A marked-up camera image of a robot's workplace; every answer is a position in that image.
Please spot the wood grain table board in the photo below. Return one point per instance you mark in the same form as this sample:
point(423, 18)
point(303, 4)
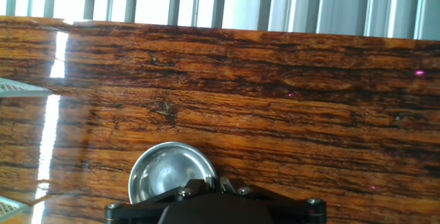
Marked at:
point(275, 114)

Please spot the small round steel plate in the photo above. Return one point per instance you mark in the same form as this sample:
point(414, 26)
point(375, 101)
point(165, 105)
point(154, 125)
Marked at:
point(168, 172)

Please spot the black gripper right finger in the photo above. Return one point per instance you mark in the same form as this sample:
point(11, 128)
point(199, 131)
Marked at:
point(299, 213)

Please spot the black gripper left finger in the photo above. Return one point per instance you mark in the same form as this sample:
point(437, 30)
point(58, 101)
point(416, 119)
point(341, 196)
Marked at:
point(137, 213)

